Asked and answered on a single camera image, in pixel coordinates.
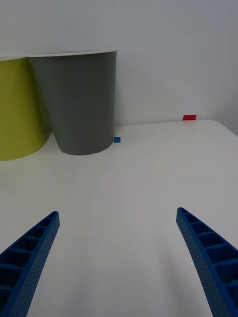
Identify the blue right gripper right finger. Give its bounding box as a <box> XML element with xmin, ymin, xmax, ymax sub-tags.
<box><xmin>176</xmin><ymin>207</ymin><xmax>238</xmax><ymax>317</ymax></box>

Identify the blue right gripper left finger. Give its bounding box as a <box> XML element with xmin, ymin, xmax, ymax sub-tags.
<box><xmin>0</xmin><ymin>211</ymin><xmax>60</xmax><ymax>317</ymax></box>

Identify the yellow-green plastic waste bin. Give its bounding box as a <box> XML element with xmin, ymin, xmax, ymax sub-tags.
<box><xmin>0</xmin><ymin>56</ymin><xmax>54</xmax><ymax>161</ymax></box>

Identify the grey plastic waste bin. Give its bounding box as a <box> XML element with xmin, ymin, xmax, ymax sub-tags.
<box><xmin>26</xmin><ymin>50</ymin><xmax>118</xmax><ymax>156</ymax></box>

